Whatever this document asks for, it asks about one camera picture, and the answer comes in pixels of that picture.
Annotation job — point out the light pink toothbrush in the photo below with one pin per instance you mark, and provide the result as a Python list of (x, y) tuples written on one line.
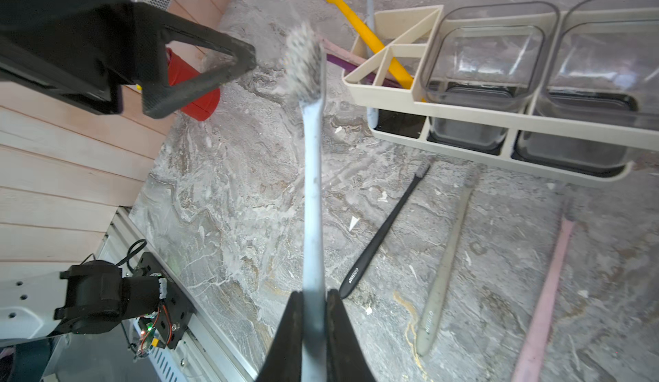
[(341, 53)]

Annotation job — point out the black toothbrush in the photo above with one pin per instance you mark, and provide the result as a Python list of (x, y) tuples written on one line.
[(359, 268)]

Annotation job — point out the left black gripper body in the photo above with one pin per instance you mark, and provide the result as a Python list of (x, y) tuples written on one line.
[(77, 51)]

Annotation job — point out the light blue toothbrush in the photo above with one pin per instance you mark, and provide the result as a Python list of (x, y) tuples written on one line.
[(305, 68)]

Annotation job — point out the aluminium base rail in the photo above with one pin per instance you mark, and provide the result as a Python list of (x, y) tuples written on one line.
[(196, 349)]

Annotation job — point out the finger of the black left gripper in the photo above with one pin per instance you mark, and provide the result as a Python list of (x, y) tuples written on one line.
[(219, 58)]

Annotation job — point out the red pencil cup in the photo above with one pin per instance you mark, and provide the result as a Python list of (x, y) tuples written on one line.
[(178, 72)]

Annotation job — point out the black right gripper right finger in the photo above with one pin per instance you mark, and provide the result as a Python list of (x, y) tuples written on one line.
[(345, 360)]

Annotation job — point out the grey green toothbrush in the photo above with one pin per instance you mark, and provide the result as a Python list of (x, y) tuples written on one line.
[(433, 309)]

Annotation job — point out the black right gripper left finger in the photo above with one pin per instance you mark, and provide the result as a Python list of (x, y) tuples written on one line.
[(284, 358)]

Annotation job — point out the yellow toothbrush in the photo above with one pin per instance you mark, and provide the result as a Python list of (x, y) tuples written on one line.
[(395, 68)]

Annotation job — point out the pale blue toothbrush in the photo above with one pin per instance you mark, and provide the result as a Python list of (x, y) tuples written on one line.
[(372, 113)]

